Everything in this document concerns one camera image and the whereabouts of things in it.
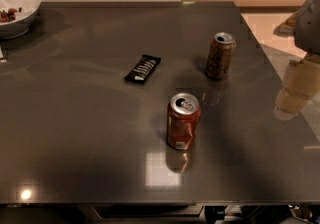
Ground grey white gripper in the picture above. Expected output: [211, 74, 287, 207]
[273, 0, 320, 120]

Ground red coke can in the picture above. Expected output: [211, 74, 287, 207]
[167, 93, 201, 150]

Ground brown beverage can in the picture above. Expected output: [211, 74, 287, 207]
[205, 32, 236, 80]

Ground black rxbar chocolate bar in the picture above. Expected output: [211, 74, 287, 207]
[124, 55, 161, 84]

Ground white bowl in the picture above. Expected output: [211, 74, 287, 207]
[0, 0, 42, 39]

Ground red snacks in bowl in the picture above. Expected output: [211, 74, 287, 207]
[0, 8, 22, 23]

